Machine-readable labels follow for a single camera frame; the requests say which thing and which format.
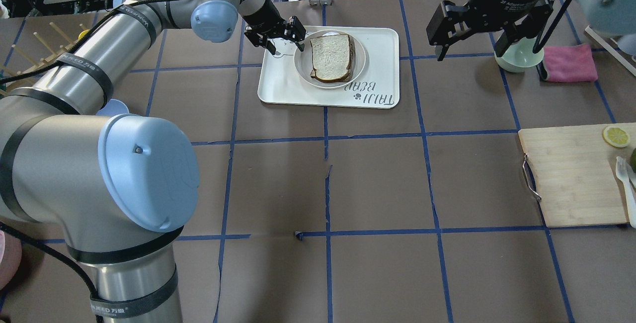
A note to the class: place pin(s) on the white plastic fork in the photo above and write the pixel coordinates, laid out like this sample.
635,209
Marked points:
624,174

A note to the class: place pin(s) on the wooden mug rack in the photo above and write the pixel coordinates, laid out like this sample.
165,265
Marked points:
40,44

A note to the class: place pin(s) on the round cream plate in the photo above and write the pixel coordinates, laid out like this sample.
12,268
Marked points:
303,61

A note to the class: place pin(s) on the lemon half slice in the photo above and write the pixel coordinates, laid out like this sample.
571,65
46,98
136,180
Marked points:
616,136

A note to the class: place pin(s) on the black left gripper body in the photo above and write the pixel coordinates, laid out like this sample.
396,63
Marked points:
262,14

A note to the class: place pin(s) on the wooden cutting board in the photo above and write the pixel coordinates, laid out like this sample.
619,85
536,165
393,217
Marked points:
573,169

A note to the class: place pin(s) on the bread slice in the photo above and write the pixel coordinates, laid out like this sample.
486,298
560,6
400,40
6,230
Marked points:
333,58

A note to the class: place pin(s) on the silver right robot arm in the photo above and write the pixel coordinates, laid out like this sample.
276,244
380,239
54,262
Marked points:
611,17

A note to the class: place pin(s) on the pink cloth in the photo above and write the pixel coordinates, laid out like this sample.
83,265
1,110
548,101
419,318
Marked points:
567,64

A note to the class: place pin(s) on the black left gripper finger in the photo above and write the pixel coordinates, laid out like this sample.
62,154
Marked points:
260,40
295,32

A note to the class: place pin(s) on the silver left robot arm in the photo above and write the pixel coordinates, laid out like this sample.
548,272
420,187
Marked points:
120,187

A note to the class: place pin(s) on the yellow mug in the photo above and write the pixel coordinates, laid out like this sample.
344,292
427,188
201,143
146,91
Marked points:
86,33

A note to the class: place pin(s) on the white wire cup rack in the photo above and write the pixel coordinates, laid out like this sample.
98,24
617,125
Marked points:
629,65

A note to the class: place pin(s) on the green avocado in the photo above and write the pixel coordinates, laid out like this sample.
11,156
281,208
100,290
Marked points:
632,160

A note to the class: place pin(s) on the cream bear tray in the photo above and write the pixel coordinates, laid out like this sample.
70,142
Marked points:
377,87

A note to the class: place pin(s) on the blue bowl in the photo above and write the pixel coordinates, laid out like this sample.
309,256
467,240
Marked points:
112,108

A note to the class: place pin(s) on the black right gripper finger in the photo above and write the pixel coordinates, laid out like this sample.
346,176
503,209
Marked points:
531,26
448,26

